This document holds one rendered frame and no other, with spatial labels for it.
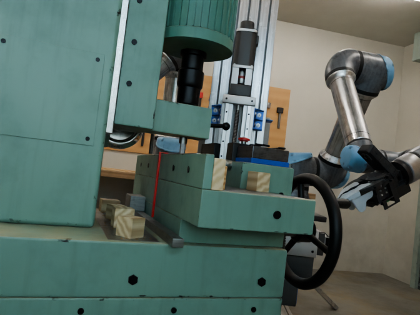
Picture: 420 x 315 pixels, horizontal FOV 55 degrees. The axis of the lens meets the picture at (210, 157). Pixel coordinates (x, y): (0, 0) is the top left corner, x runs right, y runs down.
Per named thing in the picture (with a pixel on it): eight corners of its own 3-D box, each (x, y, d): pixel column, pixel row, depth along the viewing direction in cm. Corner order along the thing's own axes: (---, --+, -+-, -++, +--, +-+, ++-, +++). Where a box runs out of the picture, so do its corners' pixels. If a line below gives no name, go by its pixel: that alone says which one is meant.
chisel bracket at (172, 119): (209, 146, 89) (213, 108, 90) (146, 137, 84) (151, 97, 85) (198, 147, 96) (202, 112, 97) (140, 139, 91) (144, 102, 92)
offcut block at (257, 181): (268, 192, 82) (270, 173, 83) (255, 191, 81) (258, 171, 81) (258, 190, 86) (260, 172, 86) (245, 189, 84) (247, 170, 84)
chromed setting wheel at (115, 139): (142, 152, 99) (148, 102, 99) (90, 145, 94) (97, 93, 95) (140, 152, 102) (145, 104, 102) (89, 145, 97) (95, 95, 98)
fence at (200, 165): (210, 189, 62) (215, 154, 62) (200, 189, 62) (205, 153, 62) (140, 174, 118) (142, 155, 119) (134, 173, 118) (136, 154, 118)
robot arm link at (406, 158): (420, 152, 103) (395, 152, 111) (407, 159, 101) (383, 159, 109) (429, 179, 104) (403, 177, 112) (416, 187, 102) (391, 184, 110)
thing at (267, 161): (289, 167, 95) (291, 144, 95) (247, 162, 91) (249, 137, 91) (262, 166, 107) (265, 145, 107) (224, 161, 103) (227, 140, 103)
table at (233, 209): (359, 239, 72) (362, 205, 72) (197, 228, 61) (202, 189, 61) (227, 202, 128) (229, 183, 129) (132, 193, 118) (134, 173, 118)
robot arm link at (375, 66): (299, 175, 166) (349, 45, 140) (332, 179, 169) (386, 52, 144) (309, 192, 155) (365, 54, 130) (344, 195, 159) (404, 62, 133)
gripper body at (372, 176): (384, 211, 99) (418, 190, 103) (373, 179, 98) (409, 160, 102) (362, 207, 106) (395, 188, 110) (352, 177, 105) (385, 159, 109)
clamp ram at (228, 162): (240, 185, 92) (244, 147, 92) (210, 182, 89) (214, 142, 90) (225, 183, 100) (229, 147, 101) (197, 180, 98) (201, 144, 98)
